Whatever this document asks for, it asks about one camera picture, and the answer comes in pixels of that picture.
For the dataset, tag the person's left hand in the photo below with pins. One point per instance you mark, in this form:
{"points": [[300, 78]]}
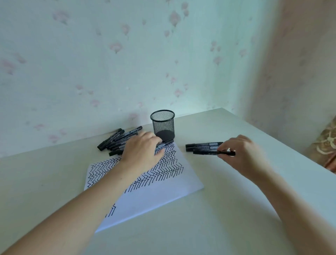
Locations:
{"points": [[137, 152]]}

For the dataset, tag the black mesh pen holder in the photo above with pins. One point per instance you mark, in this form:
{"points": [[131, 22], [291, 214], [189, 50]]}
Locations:
{"points": [[162, 126]]}

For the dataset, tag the person's right forearm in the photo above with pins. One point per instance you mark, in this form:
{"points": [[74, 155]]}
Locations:
{"points": [[296, 210]]}

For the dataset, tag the person's left forearm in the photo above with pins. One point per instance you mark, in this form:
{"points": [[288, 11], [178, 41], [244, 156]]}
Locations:
{"points": [[78, 210]]}

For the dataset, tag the black marker pen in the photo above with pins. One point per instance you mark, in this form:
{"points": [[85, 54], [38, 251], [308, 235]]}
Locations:
{"points": [[166, 144], [207, 152], [202, 144], [199, 149]]}

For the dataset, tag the person's right thumb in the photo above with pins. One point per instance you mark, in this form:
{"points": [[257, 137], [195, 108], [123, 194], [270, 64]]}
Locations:
{"points": [[226, 158]]}

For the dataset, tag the white paper with zigzag lines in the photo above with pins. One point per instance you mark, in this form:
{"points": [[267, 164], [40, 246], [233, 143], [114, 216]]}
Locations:
{"points": [[168, 189]]}

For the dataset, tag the floral patterned cushion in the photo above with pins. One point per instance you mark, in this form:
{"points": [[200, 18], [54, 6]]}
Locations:
{"points": [[325, 147]]}

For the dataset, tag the person's left fingers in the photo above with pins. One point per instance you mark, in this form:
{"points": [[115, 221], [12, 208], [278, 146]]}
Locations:
{"points": [[153, 140]]}

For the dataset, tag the pile of black markers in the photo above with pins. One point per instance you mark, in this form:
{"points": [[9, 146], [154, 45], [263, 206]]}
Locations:
{"points": [[116, 139]]}

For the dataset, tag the person's right hand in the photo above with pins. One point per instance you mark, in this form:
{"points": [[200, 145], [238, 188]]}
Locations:
{"points": [[244, 157]]}

